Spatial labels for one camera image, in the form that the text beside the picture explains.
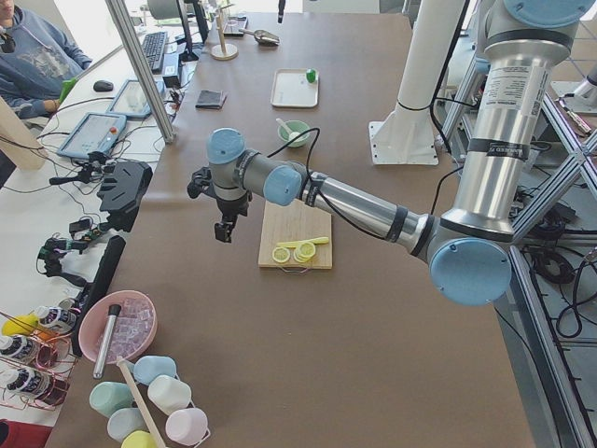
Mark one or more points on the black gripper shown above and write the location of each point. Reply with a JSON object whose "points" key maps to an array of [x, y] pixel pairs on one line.
{"points": [[231, 205]]}

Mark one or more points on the white plastic spoon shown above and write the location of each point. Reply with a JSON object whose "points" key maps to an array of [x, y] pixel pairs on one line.
{"points": [[282, 124]]}

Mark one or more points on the mint green bowl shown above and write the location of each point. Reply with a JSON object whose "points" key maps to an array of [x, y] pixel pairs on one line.
{"points": [[293, 132]]}

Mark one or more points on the bamboo cutting board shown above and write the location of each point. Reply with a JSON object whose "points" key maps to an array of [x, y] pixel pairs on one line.
{"points": [[296, 221]]}

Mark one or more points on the single lemon slice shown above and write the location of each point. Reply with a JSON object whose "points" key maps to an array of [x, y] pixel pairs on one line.
{"points": [[280, 254]]}

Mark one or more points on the middle lemon slice of stack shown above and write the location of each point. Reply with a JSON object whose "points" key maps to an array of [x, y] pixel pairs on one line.
{"points": [[298, 256]]}

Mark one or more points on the lemon slice of stack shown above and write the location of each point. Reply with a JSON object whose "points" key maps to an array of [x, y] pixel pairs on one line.
{"points": [[308, 248], [298, 256]]}

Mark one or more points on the top lemon slice of stack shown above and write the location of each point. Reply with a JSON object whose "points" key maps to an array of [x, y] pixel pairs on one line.
{"points": [[308, 248]]}

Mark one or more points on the yellow plastic knife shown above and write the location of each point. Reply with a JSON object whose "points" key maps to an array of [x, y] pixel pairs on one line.
{"points": [[315, 241]]}

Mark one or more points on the black gripper part on desk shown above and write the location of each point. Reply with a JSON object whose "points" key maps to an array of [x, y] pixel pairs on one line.
{"points": [[123, 187]]}

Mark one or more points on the pink round basket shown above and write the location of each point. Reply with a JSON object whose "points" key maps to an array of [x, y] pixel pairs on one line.
{"points": [[134, 331]]}

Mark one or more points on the folded grey cloth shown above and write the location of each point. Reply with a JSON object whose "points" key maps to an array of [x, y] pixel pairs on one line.
{"points": [[211, 99]]}

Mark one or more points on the metal cylinder in basket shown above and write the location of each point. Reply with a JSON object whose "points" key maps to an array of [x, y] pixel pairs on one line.
{"points": [[112, 317]]}

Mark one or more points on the black bar on desk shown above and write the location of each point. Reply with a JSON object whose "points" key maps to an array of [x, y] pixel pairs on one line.
{"points": [[97, 289]]}

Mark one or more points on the cream rabbit print tray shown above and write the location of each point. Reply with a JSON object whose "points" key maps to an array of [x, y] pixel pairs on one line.
{"points": [[290, 89]]}

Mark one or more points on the blue teach pendant far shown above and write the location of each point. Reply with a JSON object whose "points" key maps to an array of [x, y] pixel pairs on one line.
{"points": [[130, 101]]}

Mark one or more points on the blue teach pendant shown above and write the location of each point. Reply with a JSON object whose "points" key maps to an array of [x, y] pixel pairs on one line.
{"points": [[130, 101], [96, 132]]}

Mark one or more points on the blue teach pendant near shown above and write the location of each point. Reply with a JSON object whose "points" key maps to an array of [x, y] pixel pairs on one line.
{"points": [[96, 132]]}

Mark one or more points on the white plastic cup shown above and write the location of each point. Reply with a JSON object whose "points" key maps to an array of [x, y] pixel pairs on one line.
{"points": [[169, 394]]}

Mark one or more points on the black monitor stand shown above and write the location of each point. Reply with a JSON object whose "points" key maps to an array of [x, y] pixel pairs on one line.
{"points": [[190, 51]]}

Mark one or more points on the wooden stand with base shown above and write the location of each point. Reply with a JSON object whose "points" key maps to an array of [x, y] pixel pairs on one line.
{"points": [[224, 51]]}

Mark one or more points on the green toy pepper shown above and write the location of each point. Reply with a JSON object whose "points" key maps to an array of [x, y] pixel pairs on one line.
{"points": [[311, 76]]}

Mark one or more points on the black computer mouse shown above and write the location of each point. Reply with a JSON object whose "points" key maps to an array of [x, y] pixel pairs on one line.
{"points": [[103, 86]]}

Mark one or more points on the metal scoop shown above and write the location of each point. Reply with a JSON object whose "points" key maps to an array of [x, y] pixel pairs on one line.
{"points": [[262, 37]]}

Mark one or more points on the black keyboard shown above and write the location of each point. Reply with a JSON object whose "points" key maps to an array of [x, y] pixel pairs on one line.
{"points": [[153, 46]]}

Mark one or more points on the pink plastic cup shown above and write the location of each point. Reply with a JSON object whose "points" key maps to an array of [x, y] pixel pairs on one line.
{"points": [[188, 426]]}

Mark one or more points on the mint plastic cup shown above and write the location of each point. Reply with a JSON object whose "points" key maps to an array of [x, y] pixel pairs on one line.
{"points": [[108, 397]]}

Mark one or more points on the light blue plastic cup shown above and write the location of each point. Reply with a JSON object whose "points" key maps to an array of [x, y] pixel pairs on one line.
{"points": [[124, 422]]}

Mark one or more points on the yellow plastic cup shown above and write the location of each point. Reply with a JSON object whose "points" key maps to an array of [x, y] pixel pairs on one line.
{"points": [[139, 439]]}

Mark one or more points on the seated person in hoodie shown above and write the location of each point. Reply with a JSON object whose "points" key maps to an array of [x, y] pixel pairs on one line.
{"points": [[32, 75]]}

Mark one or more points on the metal cutting board handle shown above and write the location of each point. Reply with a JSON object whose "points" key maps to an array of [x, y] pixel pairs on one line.
{"points": [[295, 270]]}

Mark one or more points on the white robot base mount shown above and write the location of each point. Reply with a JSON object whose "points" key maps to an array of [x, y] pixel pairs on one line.
{"points": [[406, 136]]}

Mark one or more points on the copper wire bottle rack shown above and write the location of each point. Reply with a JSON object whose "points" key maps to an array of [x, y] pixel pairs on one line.
{"points": [[45, 356]]}

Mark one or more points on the aluminium frame post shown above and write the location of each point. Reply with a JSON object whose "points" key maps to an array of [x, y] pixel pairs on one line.
{"points": [[130, 42]]}

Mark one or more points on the aluminium frame structure right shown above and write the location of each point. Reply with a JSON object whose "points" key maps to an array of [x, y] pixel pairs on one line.
{"points": [[548, 317]]}

